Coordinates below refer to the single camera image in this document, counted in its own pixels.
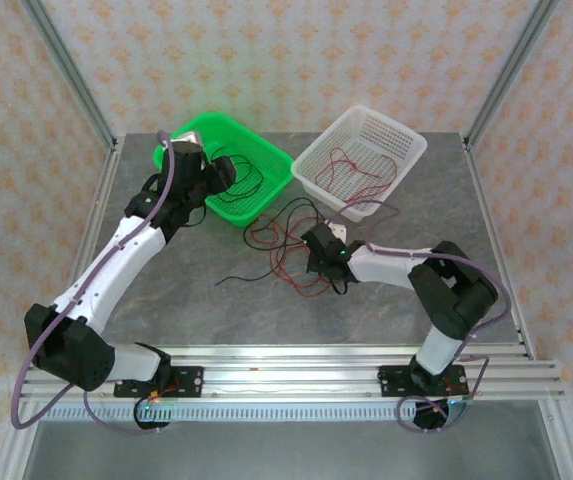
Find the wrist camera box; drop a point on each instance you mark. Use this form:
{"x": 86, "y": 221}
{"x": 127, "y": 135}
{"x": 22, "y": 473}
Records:
{"x": 188, "y": 138}
{"x": 340, "y": 231}

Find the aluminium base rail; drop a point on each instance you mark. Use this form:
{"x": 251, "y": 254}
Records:
{"x": 291, "y": 372}

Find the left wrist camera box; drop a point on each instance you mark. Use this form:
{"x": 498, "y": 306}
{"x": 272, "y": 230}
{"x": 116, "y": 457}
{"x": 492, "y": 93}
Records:
{"x": 188, "y": 138}

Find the aluminium frame post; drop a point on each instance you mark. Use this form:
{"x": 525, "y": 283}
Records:
{"x": 16, "y": 445}
{"x": 511, "y": 70}
{"x": 68, "y": 70}
{"x": 563, "y": 445}

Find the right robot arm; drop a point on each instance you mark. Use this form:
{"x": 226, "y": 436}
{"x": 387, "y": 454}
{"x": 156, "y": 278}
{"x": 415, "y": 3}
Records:
{"x": 446, "y": 295}

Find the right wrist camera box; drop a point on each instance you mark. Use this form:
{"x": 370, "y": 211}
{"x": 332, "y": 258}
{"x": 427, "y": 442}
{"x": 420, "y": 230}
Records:
{"x": 340, "y": 231}

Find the aluminium table side rail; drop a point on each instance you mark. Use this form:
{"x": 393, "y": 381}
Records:
{"x": 486, "y": 210}
{"x": 96, "y": 220}

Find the aluminium lower frame post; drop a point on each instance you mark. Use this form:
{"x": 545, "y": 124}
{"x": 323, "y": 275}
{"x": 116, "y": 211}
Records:
{"x": 563, "y": 445}
{"x": 16, "y": 445}

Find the green plastic basket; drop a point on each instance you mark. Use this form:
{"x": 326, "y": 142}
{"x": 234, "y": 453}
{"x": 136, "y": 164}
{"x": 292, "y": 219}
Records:
{"x": 246, "y": 200}

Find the white plastic basket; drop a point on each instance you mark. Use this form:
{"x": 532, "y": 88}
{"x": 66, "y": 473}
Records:
{"x": 361, "y": 160}

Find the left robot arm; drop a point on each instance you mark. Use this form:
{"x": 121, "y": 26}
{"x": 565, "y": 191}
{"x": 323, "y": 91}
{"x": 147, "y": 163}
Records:
{"x": 111, "y": 270}

